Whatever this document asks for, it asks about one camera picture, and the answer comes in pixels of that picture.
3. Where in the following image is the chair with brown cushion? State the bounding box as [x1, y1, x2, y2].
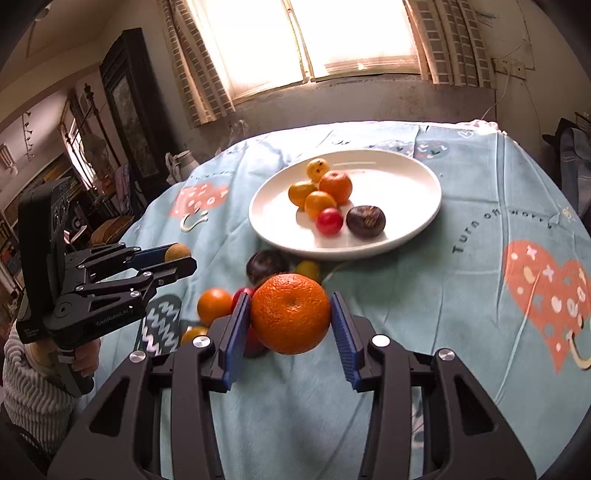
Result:
[90, 216, 136, 248]

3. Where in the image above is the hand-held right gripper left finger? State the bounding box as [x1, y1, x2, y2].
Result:
[48, 292, 252, 480]

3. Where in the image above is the white cable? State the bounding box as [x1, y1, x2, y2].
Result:
[479, 69, 512, 121]

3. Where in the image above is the person's left hand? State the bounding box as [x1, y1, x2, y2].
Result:
[73, 339, 101, 378]

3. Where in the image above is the yellow-green cherry tomato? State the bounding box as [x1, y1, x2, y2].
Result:
[295, 260, 322, 283]
[180, 325, 211, 347]

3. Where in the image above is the dark framed picture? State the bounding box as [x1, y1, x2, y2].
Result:
[99, 28, 163, 192]

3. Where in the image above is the person's left forearm striped sleeve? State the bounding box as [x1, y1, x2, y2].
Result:
[0, 327, 78, 457]

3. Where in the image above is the bright window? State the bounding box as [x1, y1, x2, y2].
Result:
[194, 0, 432, 104]

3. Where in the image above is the spotted yellow cherry tomato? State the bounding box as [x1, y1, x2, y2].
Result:
[307, 157, 331, 183]

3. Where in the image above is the white oval plate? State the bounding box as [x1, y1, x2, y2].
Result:
[249, 148, 443, 261]

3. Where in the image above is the white jug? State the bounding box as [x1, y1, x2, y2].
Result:
[166, 150, 200, 186]

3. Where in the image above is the checked curtain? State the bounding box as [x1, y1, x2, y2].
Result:
[404, 0, 496, 88]
[159, 0, 236, 128]

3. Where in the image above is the pile of clothes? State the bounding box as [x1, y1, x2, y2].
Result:
[542, 117, 591, 217]

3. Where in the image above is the large tangerine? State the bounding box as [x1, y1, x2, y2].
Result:
[250, 273, 332, 356]

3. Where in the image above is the dark red plum tomato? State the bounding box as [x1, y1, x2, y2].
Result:
[242, 325, 271, 359]

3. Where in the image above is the orange cherry tomato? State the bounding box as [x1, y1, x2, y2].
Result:
[304, 191, 338, 221]

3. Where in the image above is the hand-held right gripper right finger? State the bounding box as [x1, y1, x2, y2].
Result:
[329, 291, 539, 480]

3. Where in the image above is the dark purple passion fruit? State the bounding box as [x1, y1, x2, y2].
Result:
[346, 205, 387, 239]
[246, 250, 291, 287]

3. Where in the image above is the coat stand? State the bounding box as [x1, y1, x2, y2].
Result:
[82, 83, 114, 195]

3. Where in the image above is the medium tangerine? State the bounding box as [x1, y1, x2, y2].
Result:
[318, 170, 353, 205]

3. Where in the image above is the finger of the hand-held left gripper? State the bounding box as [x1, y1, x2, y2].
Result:
[65, 243, 178, 278]
[76, 257, 198, 303]

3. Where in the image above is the white cloth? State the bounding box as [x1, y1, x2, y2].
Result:
[462, 119, 502, 136]

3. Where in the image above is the wall socket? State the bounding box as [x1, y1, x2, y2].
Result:
[492, 58, 527, 79]

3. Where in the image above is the light blue printed tablecloth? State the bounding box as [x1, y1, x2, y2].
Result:
[76, 121, 591, 480]

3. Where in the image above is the small red cherry tomato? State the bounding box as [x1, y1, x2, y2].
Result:
[231, 287, 256, 315]

